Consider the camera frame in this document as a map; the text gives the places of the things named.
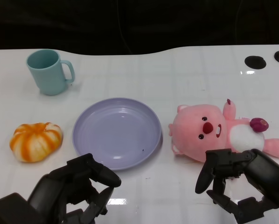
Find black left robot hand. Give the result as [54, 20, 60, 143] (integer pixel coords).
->
[27, 153, 122, 224]

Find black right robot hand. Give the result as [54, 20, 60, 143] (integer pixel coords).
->
[195, 148, 279, 224]

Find pink plush beaver doll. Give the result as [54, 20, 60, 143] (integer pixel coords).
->
[168, 98, 279, 163]

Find lavender plastic plate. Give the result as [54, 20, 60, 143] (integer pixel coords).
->
[71, 97, 163, 171]

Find orange white striped pumpkin toy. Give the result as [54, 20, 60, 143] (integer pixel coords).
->
[9, 122, 63, 163]

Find light blue plastic mug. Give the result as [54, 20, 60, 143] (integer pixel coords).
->
[26, 49, 75, 96]

